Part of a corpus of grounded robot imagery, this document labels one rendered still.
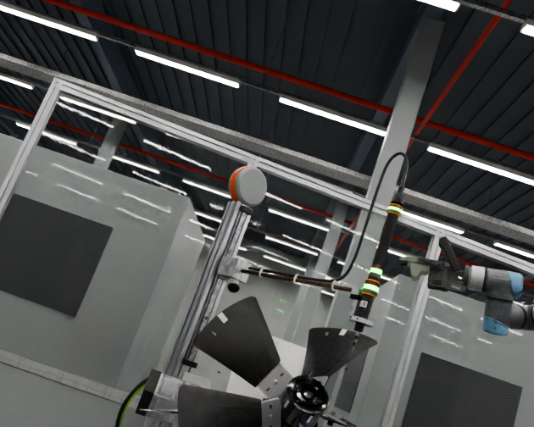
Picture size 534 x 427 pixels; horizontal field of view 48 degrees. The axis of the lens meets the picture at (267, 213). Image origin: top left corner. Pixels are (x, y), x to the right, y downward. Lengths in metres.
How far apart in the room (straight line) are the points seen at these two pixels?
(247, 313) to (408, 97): 5.18
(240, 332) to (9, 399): 1.01
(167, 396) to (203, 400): 0.19
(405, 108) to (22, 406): 5.20
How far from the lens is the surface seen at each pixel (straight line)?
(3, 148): 3.98
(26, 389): 2.42
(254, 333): 1.75
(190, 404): 1.54
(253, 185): 2.31
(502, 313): 1.92
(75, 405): 2.39
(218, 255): 2.22
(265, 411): 1.64
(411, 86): 6.79
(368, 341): 1.88
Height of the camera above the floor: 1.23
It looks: 14 degrees up
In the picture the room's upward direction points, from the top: 20 degrees clockwise
